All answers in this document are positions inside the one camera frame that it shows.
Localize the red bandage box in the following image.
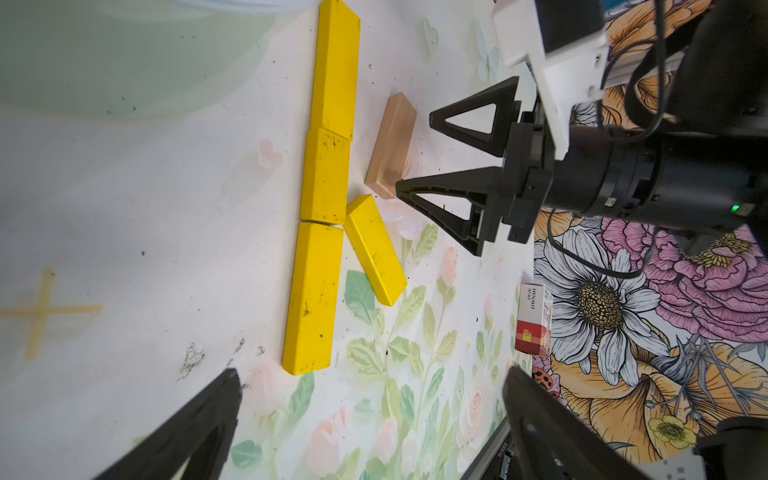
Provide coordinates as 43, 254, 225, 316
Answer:
515, 283, 553, 357

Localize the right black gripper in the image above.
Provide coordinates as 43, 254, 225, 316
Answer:
395, 76, 660, 257

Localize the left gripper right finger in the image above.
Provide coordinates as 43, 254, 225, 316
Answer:
503, 366, 646, 479

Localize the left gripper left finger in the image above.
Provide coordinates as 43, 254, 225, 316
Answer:
98, 368, 242, 479

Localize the natural wooden block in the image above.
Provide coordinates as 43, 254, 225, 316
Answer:
364, 92, 417, 200

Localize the short yellow block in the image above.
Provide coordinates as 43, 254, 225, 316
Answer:
300, 127, 351, 225

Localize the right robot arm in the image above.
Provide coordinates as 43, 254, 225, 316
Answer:
396, 1, 767, 255

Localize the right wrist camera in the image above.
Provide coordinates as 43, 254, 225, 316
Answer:
491, 0, 609, 160

